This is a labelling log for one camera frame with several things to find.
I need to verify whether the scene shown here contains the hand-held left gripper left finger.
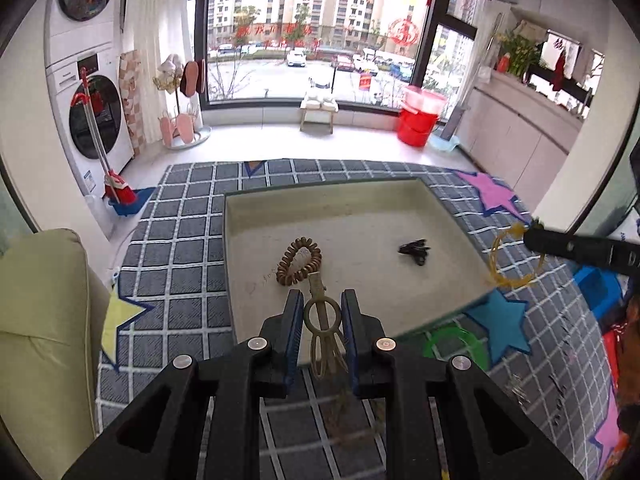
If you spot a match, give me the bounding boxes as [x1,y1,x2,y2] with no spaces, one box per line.
[62,290,306,480]

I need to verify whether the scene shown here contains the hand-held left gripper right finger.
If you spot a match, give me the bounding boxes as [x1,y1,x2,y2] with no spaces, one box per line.
[341,289,586,480]

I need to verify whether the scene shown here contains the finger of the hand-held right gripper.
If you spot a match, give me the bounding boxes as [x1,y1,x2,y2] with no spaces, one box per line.
[523,220,640,277]

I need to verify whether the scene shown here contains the beige looped hair clip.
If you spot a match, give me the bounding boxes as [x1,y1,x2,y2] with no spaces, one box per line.
[302,272,348,381]

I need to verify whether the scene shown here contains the brown spiral hair tie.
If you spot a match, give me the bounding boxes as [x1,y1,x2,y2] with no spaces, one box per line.
[276,237,322,288]

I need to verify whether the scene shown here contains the yellow thin bangle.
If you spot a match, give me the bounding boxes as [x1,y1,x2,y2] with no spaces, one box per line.
[490,225,549,290]

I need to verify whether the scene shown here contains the green translucent bangle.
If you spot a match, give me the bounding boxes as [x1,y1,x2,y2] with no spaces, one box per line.
[423,326,491,372]

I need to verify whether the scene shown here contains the beige shallow tray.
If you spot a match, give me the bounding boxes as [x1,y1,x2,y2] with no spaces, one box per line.
[222,177,506,363]

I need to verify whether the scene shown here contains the blue plastic box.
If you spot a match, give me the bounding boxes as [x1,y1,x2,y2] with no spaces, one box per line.
[574,266,624,322]

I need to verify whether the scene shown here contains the black hair clip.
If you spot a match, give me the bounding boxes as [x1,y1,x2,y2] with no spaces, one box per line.
[397,238,430,267]

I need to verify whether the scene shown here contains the white cabinet counter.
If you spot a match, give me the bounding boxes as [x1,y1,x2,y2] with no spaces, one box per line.
[456,67,587,198]

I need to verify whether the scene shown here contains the blue checked star mat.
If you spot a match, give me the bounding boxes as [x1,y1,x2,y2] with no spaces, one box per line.
[95,159,632,480]

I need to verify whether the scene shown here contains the light blue basin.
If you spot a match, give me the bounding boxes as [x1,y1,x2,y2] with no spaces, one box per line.
[429,134,464,154]

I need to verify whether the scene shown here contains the red hanging cloth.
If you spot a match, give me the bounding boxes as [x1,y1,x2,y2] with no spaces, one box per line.
[551,51,567,92]

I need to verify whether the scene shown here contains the grey washboard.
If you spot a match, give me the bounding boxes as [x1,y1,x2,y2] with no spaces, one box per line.
[442,107,470,142]

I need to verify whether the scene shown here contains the blue dustpan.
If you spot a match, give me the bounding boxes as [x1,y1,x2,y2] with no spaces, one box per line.
[106,186,157,219]

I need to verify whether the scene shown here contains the red bucket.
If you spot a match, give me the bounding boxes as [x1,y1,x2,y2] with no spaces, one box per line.
[397,107,441,148]

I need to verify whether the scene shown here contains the green potted plant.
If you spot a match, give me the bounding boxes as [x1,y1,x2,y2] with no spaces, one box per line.
[494,29,542,82]

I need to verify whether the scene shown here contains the pink bucket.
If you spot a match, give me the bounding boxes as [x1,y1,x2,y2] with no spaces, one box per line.
[401,85,448,122]

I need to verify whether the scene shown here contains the wooden stool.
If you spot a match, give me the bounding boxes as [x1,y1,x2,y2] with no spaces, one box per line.
[299,101,340,135]

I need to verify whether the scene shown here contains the red mop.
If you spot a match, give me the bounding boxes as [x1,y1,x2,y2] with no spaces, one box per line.
[74,67,139,207]

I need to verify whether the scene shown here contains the white slippers pair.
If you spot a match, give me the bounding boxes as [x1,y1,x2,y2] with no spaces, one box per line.
[301,87,339,111]

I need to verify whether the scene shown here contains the slipper rack with slippers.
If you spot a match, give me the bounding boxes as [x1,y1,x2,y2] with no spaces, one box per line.
[152,54,212,151]

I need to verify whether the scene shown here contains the pale green sofa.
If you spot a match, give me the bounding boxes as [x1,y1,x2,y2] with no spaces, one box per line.
[0,228,119,480]

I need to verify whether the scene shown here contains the round red window decal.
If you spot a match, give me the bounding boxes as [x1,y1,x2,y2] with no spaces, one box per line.
[389,18,421,48]

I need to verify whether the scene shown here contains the pink checked folded board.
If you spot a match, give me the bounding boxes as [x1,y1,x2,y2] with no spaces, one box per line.
[118,50,147,155]

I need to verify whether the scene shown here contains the white washing machine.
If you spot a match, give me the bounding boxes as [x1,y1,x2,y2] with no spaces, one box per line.
[45,45,136,197]

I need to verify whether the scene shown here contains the large window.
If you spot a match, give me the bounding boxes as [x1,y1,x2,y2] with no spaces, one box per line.
[192,0,482,109]

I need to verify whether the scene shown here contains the white curtain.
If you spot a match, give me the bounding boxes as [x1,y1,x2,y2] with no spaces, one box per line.
[122,0,197,131]

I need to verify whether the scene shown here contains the white dryer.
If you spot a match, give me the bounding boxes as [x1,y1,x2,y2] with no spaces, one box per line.
[44,0,127,68]

